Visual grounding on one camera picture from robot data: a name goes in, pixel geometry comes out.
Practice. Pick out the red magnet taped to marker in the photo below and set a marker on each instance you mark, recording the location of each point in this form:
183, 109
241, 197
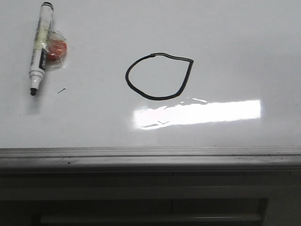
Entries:
57, 51

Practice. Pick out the white black whiteboard marker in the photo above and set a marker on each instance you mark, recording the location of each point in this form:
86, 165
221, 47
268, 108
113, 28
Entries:
40, 47

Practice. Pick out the white whiteboard with aluminium frame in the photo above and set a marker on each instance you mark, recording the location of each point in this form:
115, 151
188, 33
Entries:
154, 85

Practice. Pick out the grey table frame under board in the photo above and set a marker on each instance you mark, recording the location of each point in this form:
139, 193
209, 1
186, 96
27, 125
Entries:
218, 198

